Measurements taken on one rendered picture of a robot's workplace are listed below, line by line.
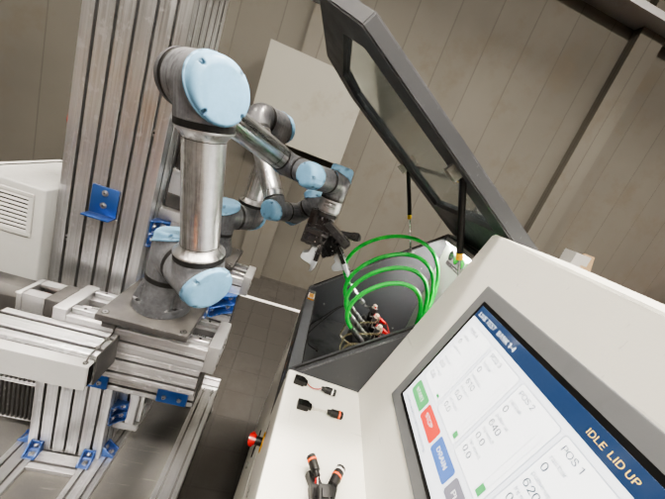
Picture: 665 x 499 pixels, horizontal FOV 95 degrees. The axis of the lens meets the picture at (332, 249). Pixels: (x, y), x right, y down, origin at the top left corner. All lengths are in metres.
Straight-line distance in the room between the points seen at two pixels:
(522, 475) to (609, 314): 0.24
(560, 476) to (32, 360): 1.00
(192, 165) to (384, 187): 3.12
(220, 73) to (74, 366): 0.71
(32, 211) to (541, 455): 1.23
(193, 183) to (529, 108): 3.98
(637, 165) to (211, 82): 5.06
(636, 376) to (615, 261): 5.04
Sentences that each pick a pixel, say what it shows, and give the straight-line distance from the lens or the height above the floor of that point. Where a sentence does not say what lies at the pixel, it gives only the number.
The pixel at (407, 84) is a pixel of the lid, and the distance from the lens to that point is 0.78.
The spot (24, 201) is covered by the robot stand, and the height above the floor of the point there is 1.18.
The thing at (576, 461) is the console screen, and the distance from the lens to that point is 0.51.
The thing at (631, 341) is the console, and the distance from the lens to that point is 0.54.
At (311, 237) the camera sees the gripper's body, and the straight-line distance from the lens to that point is 1.01.
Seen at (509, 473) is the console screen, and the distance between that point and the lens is 0.56.
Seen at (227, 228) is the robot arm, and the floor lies 1.17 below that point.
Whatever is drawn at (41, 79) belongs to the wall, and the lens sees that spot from 4.41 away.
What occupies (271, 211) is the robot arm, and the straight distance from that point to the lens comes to 1.12.
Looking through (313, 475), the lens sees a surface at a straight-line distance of 0.76.
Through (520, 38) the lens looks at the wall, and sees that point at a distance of 4.31.
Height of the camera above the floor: 1.58
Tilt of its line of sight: 15 degrees down
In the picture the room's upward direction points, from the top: 21 degrees clockwise
